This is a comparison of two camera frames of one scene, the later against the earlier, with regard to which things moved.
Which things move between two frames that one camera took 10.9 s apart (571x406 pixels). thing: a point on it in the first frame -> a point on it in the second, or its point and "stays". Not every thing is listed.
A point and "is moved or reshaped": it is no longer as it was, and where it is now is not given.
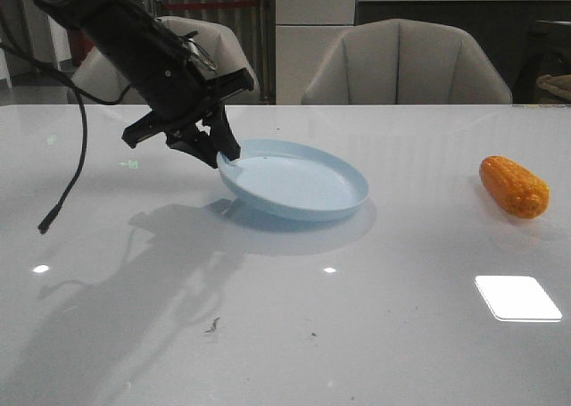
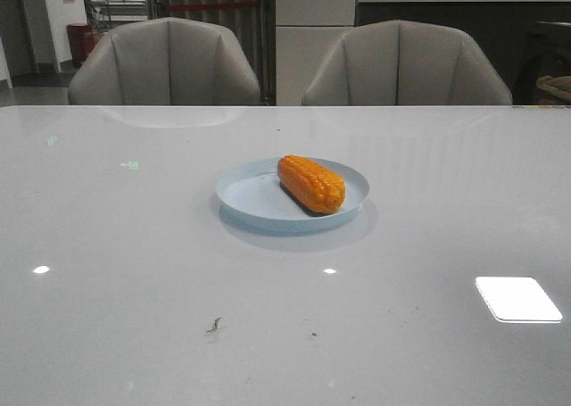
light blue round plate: [292, 180] is moved or reshaped
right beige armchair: [404, 62] stays
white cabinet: [311, 13] stays
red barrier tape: [210, 4] stays
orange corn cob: [517, 189] -> [315, 189]
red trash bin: [80, 45] stays
